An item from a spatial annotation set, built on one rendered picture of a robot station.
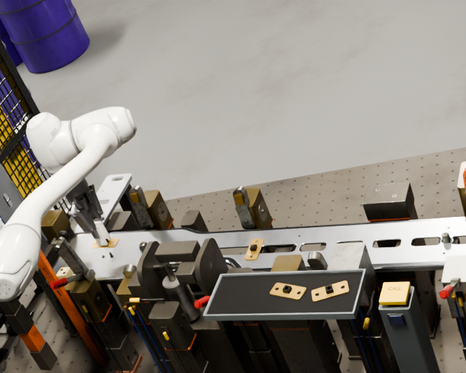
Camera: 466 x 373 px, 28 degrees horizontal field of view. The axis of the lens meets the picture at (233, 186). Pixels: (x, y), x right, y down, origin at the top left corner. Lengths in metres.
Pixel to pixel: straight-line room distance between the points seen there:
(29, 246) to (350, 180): 1.42
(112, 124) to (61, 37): 4.18
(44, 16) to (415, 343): 4.83
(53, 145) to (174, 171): 2.48
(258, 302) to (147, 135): 3.31
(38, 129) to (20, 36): 4.16
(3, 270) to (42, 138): 0.58
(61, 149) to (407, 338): 1.04
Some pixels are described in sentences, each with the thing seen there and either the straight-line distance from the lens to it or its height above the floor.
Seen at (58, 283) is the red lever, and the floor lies 1.14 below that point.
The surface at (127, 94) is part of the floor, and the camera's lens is 5.92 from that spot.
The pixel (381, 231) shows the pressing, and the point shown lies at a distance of 2.47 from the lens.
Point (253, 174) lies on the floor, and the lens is 4.67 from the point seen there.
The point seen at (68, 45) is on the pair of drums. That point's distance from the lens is 6.66.
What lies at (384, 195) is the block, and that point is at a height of 1.03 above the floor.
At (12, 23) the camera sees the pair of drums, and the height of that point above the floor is 0.41.
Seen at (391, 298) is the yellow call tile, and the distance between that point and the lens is 2.04.
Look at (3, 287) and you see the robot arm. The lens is 2.04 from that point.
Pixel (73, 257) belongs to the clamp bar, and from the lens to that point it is 2.60.
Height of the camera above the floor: 2.56
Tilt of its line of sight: 33 degrees down
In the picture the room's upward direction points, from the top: 23 degrees counter-clockwise
